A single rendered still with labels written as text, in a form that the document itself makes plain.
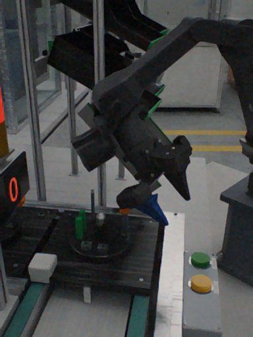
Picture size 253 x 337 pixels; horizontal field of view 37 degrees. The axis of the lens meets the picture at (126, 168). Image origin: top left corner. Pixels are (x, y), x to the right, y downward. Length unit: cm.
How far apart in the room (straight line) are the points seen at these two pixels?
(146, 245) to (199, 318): 21
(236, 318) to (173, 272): 17
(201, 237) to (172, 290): 34
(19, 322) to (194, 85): 432
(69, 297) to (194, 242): 40
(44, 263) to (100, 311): 14
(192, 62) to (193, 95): 40
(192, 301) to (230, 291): 20
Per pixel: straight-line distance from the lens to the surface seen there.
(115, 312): 79
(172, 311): 74
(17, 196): 62
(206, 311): 75
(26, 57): 95
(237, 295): 94
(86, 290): 77
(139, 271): 79
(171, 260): 85
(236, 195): 89
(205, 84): 488
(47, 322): 78
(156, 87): 112
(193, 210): 119
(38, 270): 79
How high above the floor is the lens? 149
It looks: 26 degrees down
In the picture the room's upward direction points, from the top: 1 degrees clockwise
